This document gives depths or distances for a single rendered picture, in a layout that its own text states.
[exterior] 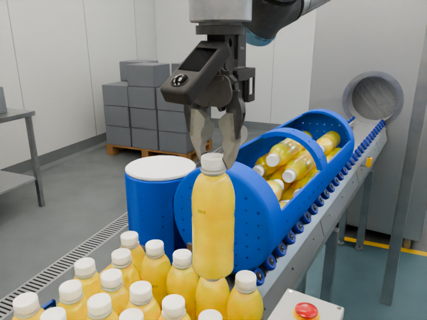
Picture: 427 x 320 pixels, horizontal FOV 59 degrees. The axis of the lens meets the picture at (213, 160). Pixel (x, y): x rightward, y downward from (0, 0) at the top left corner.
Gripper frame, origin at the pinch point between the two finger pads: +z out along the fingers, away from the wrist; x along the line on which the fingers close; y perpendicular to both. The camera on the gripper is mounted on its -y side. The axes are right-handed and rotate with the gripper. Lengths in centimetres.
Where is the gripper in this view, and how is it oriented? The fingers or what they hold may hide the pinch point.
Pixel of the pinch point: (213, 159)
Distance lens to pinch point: 59.3
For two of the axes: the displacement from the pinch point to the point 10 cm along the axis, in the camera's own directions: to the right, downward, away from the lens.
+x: -8.6, -1.6, 4.9
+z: 0.1, 9.5, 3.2
